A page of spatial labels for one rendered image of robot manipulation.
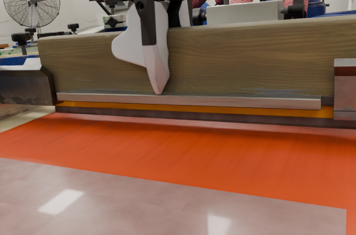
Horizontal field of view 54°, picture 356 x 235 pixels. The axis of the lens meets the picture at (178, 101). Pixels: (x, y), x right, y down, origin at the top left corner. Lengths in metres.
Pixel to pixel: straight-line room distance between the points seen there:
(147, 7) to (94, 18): 5.39
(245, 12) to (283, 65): 0.30
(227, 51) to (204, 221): 0.17
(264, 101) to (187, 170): 0.10
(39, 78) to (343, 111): 0.34
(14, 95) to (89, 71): 0.12
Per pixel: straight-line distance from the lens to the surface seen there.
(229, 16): 0.63
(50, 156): 0.36
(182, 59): 0.35
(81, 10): 5.86
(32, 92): 0.48
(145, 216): 0.23
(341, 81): 0.31
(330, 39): 0.32
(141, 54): 0.35
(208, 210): 0.23
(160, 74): 0.35
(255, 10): 0.61
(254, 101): 0.32
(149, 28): 0.33
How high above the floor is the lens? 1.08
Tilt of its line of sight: 15 degrees down
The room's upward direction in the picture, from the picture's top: 6 degrees counter-clockwise
